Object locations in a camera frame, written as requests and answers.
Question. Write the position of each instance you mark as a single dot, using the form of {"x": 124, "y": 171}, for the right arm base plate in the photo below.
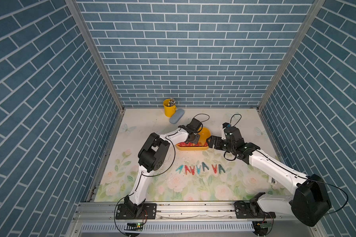
{"x": 245, "y": 210}

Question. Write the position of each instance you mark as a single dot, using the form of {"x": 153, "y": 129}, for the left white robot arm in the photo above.
{"x": 152, "y": 156}

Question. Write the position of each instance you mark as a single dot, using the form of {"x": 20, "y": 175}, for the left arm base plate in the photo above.
{"x": 131, "y": 212}

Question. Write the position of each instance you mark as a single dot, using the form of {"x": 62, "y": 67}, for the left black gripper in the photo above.
{"x": 196, "y": 139}

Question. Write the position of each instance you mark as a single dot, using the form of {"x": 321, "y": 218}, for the grey glasses case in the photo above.
{"x": 176, "y": 116}

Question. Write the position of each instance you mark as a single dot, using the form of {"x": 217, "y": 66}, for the yellow pen cup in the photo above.
{"x": 169, "y": 107}

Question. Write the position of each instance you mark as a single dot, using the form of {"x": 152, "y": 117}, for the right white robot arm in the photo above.
{"x": 308, "y": 200}

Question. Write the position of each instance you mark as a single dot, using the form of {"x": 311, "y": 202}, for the light blue clothespin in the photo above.
{"x": 198, "y": 169}

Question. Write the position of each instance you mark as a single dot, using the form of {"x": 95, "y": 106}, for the yellow storage box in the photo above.
{"x": 204, "y": 134}

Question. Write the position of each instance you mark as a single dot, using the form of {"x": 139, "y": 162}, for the red clothespin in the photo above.
{"x": 215, "y": 168}
{"x": 187, "y": 170}
{"x": 192, "y": 169}

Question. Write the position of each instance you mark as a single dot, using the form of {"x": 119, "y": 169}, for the teal clothespin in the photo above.
{"x": 179, "y": 169}
{"x": 221, "y": 169}
{"x": 204, "y": 166}

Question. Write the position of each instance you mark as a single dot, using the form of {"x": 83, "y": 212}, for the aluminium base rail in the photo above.
{"x": 186, "y": 219}

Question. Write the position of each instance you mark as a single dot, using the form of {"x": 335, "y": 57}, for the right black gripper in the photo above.
{"x": 218, "y": 139}

